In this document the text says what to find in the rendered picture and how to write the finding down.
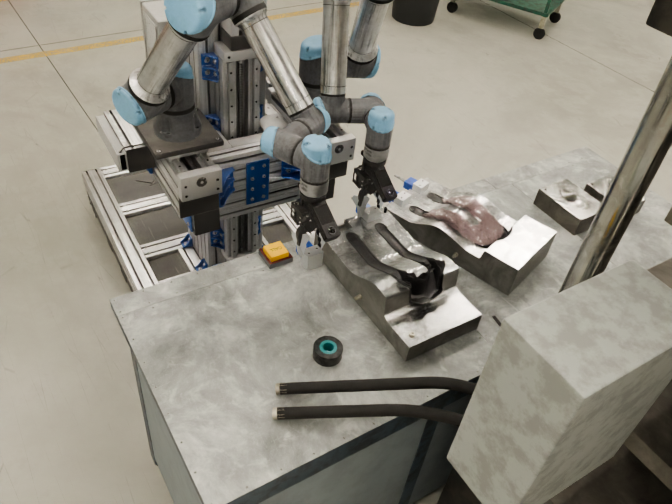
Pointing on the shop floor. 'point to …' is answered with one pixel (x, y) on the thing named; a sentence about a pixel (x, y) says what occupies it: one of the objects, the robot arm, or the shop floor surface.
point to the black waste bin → (415, 11)
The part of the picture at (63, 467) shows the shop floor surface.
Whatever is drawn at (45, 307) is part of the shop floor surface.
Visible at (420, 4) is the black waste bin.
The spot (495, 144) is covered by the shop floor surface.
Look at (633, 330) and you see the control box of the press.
